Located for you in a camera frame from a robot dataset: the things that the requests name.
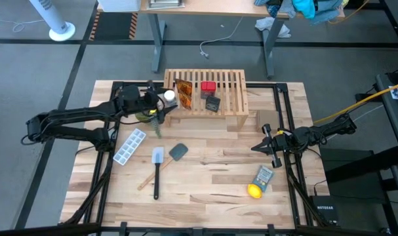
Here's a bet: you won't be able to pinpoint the bagel seasoning jar white lid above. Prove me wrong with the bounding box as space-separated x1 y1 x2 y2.
162 89 178 108

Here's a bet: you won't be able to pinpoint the thick yellow cable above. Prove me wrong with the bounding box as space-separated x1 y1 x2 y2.
313 79 398 125

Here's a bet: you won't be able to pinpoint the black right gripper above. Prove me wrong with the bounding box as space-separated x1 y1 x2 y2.
250 123 296 169

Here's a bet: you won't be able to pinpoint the smoked paprika tin red lid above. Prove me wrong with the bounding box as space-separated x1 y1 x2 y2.
199 80 217 100

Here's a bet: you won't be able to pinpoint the white ice cube tray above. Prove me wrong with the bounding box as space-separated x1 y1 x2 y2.
112 128 148 167

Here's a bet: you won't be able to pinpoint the potted succulent plant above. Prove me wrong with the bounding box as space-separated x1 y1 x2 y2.
134 111 163 140

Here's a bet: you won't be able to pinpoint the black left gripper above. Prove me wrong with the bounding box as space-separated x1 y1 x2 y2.
138 80 179 125

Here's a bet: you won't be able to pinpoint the thin yellow cable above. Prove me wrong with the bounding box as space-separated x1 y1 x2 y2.
327 0 372 26

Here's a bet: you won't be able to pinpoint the black Netgear switch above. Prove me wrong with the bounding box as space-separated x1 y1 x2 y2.
309 195 340 226

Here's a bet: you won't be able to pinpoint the white spatula black handle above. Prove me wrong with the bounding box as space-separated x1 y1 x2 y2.
151 146 165 201

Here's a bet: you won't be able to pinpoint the stack of papers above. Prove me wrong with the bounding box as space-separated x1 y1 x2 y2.
146 0 186 10

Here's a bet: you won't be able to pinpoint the white crumpled cloth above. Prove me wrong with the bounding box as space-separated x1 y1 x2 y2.
254 16 292 39

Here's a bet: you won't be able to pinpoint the pile of clothes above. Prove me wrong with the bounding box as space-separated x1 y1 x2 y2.
253 0 350 27

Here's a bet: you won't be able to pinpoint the white box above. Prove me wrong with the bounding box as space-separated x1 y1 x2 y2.
96 0 142 13

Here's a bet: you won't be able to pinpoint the green black pepper tin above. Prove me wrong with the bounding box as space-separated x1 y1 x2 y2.
205 94 222 113

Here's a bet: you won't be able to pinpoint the black mat hazard stripes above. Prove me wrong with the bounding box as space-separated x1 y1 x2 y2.
89 11 140 42

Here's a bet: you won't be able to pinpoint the wooden slatted shelf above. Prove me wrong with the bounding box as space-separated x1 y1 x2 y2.
161 68 250 130

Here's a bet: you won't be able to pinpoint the brown cardboard box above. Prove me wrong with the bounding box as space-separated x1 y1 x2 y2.
255 109 282 133

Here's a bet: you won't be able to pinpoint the orange brown taco mix packet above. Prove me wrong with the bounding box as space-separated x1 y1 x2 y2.
177 91 193 111
174 78 194 97

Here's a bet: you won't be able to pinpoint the blue printed packet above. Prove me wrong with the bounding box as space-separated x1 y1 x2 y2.
252 165 276 193

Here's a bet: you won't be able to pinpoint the wooden desk grey legs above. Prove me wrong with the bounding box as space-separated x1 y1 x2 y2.
96 0 346 79

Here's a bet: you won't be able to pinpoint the black side desk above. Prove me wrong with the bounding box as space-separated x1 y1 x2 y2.
374 67 398 214

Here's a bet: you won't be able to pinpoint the white floor cable with plug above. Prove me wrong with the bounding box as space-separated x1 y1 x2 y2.
199 16 245 60

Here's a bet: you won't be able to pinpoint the yellow lemon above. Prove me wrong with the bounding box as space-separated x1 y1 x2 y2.
247 183 264 200

